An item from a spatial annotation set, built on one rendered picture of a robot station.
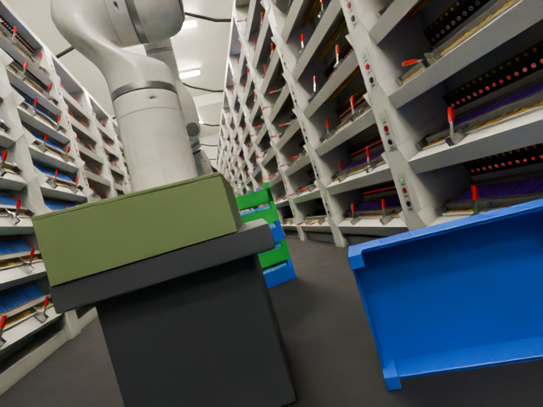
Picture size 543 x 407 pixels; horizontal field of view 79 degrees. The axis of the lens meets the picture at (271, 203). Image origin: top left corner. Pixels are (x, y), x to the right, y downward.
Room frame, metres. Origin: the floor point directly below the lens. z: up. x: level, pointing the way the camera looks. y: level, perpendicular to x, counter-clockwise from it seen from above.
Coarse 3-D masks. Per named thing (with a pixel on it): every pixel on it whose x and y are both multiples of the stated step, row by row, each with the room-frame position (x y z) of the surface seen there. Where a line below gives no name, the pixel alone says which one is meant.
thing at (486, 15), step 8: (504, 0) 0.63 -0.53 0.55; (512, 0) 0.60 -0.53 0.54; (496, 8) 0.65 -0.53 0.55; (480, 16) 0.68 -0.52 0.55; (488, 16) 0.66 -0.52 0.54; (472, 24) 0.71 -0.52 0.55; (480, 24) 0.67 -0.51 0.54; (464, 32) 0.73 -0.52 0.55; (448, 40) 0.77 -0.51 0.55; (456, 40) 0.76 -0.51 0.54; (440, 48) 0.80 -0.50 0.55; (448, 48) 0.79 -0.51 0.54; (408, 72) 0.93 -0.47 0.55; (416, 72) 0.88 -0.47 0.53
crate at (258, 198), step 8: (264, 184) 1.33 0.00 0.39; (256, 192) 1.31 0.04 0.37; (264, 192) 1.32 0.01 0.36; (240, 200) 1.28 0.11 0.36; (248, 200) 1.29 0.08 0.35; (256, 200) 1.30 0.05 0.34; (264, 200) 1.32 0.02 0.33; (272, 200) 1.33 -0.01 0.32; (240, 208) 1.27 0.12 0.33; (248, 208) 1.49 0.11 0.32
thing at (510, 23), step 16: (496, 0) 0.76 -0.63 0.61; (528, 0) 0.55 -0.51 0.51; (512, 16) 0.58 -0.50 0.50; (528, 16) 0.56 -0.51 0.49; (480, 32) 0.65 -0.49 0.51; (496, 32) 0.62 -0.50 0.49; (512, 32) 0.60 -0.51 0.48; (432, 48) 0.98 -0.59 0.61; (464, 48) 0.69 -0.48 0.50; (480, 48) 0.67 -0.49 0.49; (416, 64) 1.00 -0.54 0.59; (448, 64) 0.75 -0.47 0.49; (464, 64) 0.72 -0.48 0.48; (384, 80) 0.98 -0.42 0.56; (400, 80) 0.97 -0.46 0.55; (416, 80) 0.85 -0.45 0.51; (432, 80) 0.81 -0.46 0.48; (400, 96) 0.93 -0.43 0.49; (416, 96) 0.89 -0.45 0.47
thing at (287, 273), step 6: (288, 258) 1.33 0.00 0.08; (288, 264) 1.33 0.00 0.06; (276, 270) 1.30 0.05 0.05; (282, 270) 1.31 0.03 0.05; (288, 270) 1.32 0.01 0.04; (264, 276) 1.28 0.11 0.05; (270, 276) 1.29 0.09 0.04; (276, 276) 1.30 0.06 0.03; (282, 276) 1.31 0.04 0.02; (288, 276) 1.32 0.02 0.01; (294, 276) 1.33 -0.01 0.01; (270, 282) 1.29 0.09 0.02; (276, 282) 1.30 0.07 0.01; (282, 282) 1.31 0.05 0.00
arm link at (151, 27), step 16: (128, 0) 0.58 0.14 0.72; (144, 0) 0.58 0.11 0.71; (160, 0) 0.59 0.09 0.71; (176, 0) 0.61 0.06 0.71; (144, 16) 0.59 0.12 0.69; (160, 16) 0.60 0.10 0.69; (176, 16) 0.62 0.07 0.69; (144, 32) 0.62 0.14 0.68; (160, 32) 0.63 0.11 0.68; (176, 32) 0.65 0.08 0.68
